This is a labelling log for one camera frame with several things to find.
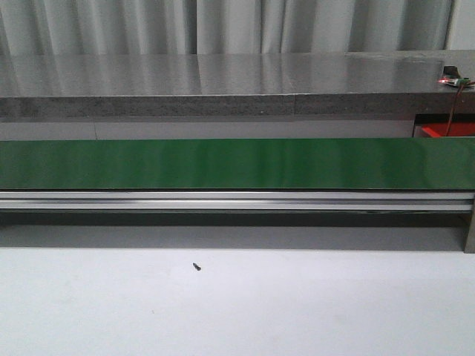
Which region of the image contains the red plastic tray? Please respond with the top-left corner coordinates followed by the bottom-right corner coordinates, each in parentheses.
top-left (419, 122), bottom-right (475, 138)

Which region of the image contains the red and black wire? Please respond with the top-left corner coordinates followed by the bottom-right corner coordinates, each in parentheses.
top-left (445, 83), bottom-right (465, 138)

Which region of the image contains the aluminium conveyor frame rail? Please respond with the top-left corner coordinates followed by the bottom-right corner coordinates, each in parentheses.
top-left (1, 190), bottom-right (474, 253)

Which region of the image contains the green conveyor belt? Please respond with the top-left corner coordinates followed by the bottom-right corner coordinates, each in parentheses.
top-left (1, 137), bottom-right (474, 191)

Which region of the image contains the grey stone counter shelf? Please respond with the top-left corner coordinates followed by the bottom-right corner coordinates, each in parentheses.
top-left (1, 50), bottom-right (474, 119)

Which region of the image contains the small green circuit board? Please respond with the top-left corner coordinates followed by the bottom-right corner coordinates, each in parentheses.
top-left (439, 76), bottom-right (474, 88)

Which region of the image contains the grey pleated curtain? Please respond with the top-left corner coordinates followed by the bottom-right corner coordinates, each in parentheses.
top-left (1, 1), bottom-right (454, 56)

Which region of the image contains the black sensor module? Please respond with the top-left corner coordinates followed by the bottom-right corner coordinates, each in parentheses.
top-left (442, 65), bottom-right (459, 78)

